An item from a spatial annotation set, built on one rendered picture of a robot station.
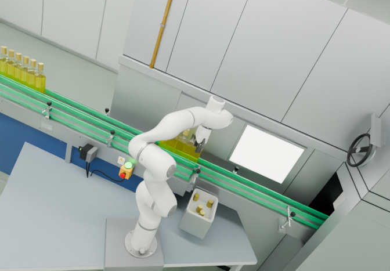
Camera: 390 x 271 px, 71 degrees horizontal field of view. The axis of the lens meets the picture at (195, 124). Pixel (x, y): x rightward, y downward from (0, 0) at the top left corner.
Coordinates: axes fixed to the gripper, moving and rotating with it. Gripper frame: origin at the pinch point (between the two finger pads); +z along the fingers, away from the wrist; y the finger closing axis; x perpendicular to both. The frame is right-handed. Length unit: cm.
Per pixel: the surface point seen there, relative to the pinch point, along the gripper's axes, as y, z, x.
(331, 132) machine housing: -8, -26, 82
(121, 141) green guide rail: -26, 27, -40
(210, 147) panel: -29.6, 18.4, 20.5
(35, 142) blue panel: -50, 60, -98
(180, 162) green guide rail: -18.0, 27.6, 0.1
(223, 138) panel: -27.5, 7.8, 25.6
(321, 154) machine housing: -7, -9, 85
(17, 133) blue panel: -55, 59, -112
